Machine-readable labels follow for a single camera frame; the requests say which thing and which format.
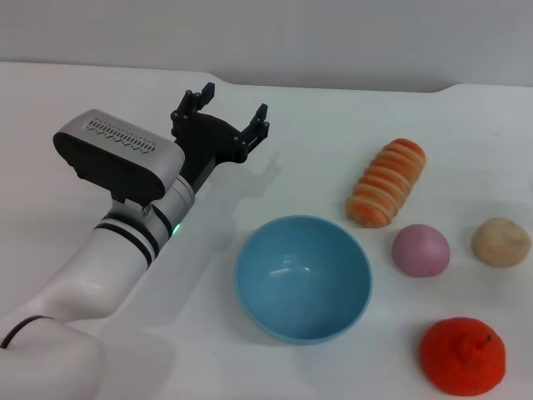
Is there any blue bowl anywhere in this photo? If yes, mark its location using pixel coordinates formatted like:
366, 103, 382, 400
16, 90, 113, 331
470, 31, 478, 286
234, 214, 373, 346

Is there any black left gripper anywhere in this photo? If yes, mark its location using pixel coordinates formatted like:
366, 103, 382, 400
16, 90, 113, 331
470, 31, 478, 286
169, 82, 271, 192

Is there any red orange tangerine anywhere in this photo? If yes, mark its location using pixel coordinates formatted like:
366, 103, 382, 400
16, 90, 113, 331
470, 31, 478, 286
419, 317, 508, 397

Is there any beige round bun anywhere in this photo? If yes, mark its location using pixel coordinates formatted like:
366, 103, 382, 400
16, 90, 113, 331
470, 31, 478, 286
471, 217, 531, 266

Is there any orange striped bread roll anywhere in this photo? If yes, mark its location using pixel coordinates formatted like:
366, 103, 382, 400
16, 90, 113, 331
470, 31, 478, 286
345, 137, 427, 229

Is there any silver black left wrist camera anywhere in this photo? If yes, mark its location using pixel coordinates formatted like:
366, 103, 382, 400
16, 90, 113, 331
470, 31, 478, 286
52, 108, 186, 206

